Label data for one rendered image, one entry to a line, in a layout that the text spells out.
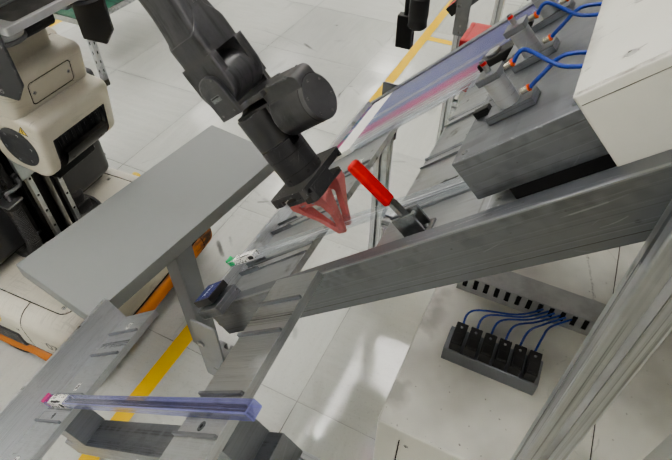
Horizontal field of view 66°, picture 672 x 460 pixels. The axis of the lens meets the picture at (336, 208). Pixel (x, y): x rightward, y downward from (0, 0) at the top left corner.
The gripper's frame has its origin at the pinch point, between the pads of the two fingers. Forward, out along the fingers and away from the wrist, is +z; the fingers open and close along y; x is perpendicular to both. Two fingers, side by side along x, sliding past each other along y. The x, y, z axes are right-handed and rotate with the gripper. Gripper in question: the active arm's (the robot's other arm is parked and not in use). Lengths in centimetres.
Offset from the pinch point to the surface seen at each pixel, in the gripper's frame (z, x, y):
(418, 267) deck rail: 1.6, -16.2, -10.1
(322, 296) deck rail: 3.8, 0.6, -10.0
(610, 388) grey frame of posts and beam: 15.9, -30.7, -14.2
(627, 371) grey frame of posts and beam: 13.5, -33.0, -14.2
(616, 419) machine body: 53, -16, 7
